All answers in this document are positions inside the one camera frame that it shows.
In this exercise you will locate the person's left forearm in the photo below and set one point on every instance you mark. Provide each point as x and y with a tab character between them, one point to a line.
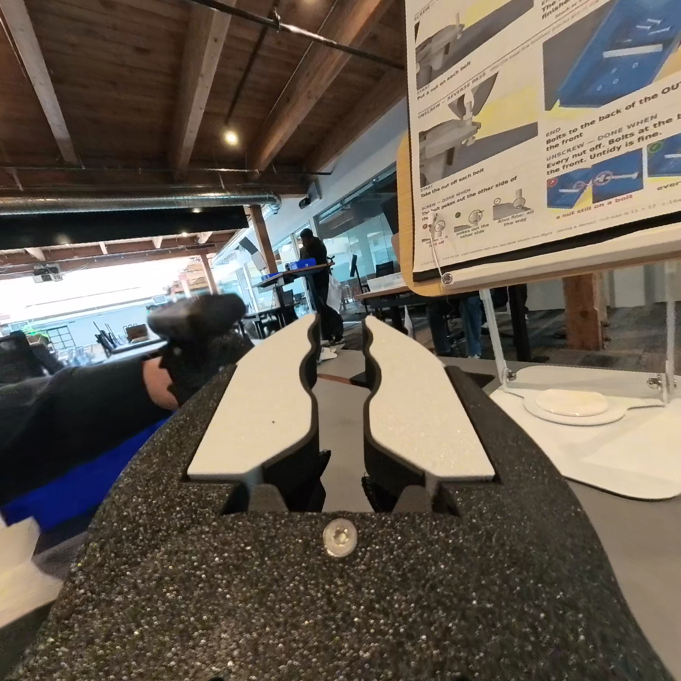
80	420

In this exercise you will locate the metal ventilation duct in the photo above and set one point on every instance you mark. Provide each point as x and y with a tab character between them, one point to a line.
133	203

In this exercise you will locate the white metal stand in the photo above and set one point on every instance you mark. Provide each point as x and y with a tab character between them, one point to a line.
612	452

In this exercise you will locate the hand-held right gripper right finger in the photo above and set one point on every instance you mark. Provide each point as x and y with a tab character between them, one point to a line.
420	409

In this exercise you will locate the dark table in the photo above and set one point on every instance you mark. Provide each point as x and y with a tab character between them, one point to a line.
383	298

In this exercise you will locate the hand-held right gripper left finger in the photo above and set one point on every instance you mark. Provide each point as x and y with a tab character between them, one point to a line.
266	404

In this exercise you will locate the printed instruction poster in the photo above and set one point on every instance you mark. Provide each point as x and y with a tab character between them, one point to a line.
532	159

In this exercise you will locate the ceiling projector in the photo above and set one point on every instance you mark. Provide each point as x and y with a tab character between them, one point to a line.
48	272

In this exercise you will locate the black ceiling pipe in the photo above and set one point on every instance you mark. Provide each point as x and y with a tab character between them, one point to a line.
298	29

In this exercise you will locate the wooden board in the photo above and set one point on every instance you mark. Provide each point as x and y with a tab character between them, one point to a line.
405	213

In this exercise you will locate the round ceiling lamp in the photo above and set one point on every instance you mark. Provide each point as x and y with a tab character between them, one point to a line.
231	138

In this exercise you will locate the blue plastic bin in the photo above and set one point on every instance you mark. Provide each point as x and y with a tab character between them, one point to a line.
64	497

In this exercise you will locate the wooden post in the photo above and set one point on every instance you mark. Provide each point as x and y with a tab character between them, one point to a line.
263	239
585	314

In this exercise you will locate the person's left hand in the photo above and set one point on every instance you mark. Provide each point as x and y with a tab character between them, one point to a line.
157	384

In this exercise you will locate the standing desk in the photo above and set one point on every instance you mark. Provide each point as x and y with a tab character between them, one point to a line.
290	279

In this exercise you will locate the white paper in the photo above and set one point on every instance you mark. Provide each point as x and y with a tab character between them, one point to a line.
24	574

